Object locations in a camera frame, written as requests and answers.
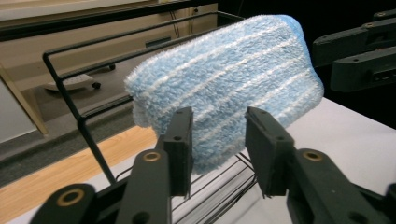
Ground wooden slanted leg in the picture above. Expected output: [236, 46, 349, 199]
[0, 62, 50, 136]

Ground blue white striped towel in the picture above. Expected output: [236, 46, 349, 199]
[123, 13, 325, 175]

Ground light wooden desk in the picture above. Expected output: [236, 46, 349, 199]
[0, 0, 219, 91]

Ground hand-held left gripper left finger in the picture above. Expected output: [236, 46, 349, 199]
[163, 106, 195, 199]

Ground black cable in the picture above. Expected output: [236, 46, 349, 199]
[169, 10, 182, 39]

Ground white chair base with casters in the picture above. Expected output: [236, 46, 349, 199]
[43, 63, 117, 91]

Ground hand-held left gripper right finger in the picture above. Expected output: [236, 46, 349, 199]
[244, 105, 295, 199]

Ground black wire rack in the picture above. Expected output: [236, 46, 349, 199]
[41, 10, 260, 224]

